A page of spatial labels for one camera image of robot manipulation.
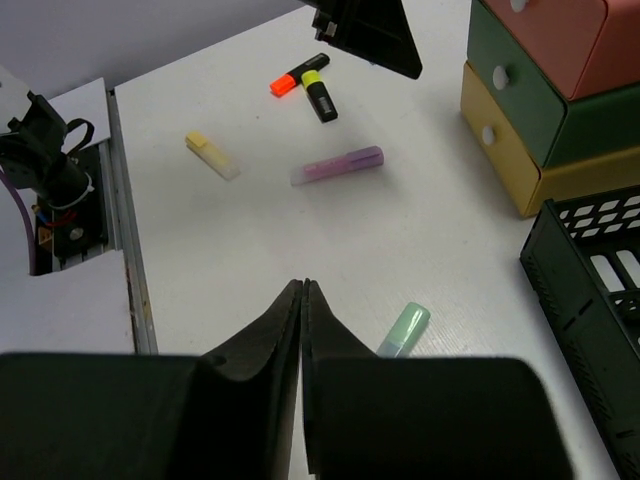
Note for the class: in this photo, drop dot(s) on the orange top drawer box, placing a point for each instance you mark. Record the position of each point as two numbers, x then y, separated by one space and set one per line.
585 47

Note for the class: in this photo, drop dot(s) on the black file organizer rack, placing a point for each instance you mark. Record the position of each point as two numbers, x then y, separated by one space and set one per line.
572 260

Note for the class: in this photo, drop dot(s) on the black yellow highlighter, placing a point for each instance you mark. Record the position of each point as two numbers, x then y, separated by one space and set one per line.
318 96

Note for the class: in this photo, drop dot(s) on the green drawer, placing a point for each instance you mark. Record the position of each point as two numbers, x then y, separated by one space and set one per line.
554 130

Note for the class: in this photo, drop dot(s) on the yellow bottom drawer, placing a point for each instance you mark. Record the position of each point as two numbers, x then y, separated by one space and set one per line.
527 184

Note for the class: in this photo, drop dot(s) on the pastel green highlighter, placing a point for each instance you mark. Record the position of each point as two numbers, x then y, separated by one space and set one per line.
405 332

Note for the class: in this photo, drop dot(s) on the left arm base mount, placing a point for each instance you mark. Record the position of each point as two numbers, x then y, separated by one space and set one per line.
54 174

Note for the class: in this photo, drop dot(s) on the pastel yellow highlighter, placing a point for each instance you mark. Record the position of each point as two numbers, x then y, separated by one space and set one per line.
211 155

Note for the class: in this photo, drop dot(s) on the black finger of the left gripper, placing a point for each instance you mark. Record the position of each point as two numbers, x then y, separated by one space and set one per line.
374 30

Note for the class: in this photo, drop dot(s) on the pastel purple highlighter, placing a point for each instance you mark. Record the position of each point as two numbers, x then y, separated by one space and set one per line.
362 159

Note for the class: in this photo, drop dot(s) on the black orange highlighter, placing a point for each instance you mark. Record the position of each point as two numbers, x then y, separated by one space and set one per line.
293 78

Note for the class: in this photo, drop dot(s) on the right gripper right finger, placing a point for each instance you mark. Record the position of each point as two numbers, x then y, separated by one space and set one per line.
369 417

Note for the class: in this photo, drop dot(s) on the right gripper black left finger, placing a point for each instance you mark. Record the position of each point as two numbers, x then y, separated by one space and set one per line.
226 414

